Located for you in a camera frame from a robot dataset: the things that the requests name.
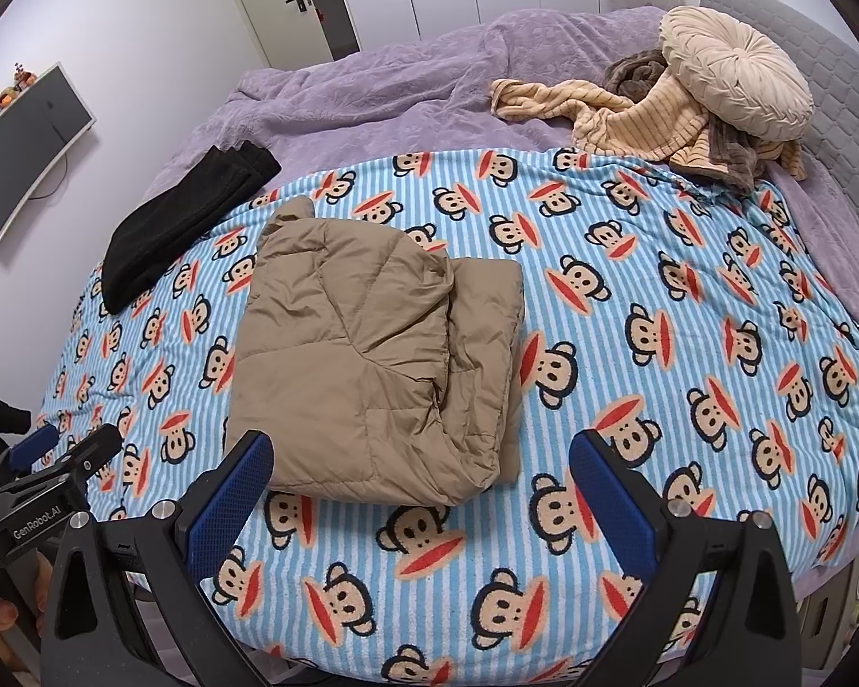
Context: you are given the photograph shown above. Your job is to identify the round cream pleated cushion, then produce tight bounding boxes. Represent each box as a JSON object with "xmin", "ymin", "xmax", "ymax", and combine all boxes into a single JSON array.
[{"xmin": 660, "ymin": 6, "xmax": 813, "ymax": 143}]

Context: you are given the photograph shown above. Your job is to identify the black monitor cable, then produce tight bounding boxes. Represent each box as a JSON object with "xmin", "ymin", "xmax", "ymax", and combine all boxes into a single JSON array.
[{"xmin": 25, "ymin": 125, "xmax": 69, "ymax": 200}]

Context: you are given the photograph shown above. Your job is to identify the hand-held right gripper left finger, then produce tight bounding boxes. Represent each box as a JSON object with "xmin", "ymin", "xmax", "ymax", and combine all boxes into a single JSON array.
[{"xmin": 41, "ymin": 429, "xmax": 274, "ymax": 687}]

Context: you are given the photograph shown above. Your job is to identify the small toys on monitor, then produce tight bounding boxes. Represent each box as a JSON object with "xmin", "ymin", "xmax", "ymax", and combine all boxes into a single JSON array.
[{"xmin": 0, "ymin": 64, "xmax": 40, "ymax": 136}]

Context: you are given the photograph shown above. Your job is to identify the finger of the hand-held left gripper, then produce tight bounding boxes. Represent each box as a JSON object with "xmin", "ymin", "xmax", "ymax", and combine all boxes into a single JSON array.
[
  {"xmin": 7, "ymin": 422, "xmax": 62, "ymax": 473},
  {"xmin": 45, "ymin": 424, "xmax": 125, "ymax": 489}
]

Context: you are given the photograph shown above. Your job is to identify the striped monkey print blanket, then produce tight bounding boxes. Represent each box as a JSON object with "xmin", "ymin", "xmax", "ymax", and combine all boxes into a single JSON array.
[{"xmin": 32, "ymin": 147, "xmax": 859, "ymax": 687}]

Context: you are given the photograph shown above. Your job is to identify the white door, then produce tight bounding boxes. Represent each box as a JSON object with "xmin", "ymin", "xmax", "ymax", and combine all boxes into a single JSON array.
[{"xmin": 218, "ymin": 0, "xmax": 341, "ymax": 67}]

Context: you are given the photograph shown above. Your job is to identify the curved monitor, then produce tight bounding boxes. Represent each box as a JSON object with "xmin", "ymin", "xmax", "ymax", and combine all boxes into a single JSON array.
[{"xmin": 0, "ymin": 63, "xmax": 96, "ymax": 240}]

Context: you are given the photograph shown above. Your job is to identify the khaki puffer jacket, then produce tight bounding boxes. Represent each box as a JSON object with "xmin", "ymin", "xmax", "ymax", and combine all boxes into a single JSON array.
[{"xmin": 223, "ymin": 195, "xmax": 525, "ymax": 509}]

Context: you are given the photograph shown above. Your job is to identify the purple fleece blanket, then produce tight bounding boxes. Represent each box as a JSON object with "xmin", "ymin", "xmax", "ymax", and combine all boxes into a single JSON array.
[{"xmin": 161, "ymin": 6, "xmax": 859, "ymax": 602}]

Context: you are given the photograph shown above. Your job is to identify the brown fuzzy cloth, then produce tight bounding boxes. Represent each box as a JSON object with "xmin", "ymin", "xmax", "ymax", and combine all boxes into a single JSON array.
[{"xmin": 602, "ymin": 49, "xmax": 668, "ymax": 97}]

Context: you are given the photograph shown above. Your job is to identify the grey padded headboard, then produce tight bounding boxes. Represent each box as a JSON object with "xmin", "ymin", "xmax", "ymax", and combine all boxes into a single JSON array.
[{"xmin": 698, "ymin": 0, "xmax": 859, "ymax": 244}]

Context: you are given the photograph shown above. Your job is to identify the black folded pants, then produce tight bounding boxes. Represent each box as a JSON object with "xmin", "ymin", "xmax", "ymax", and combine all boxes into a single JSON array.
[{"xmin": 100, "ymin": 143, "xmax": 282, "ymax": 316}]

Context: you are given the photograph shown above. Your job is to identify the beige storage box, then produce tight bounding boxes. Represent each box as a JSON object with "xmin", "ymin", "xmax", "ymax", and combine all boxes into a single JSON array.
[{"xmin": 805, "ymin": 551, "xmax": 859, "ymax": 668}]

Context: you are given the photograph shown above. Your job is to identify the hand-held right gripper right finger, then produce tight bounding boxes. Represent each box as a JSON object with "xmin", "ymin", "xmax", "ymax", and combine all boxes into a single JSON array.
[{"xmin": 569, "ymin": 429, "xmax": 803, "ymax": 687}]

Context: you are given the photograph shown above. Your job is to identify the beige striped fleece garment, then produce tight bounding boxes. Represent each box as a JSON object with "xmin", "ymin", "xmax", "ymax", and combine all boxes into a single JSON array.
[{"xmin": 488, "ymin": 75, "xmax": 809, "ymax": 191}]

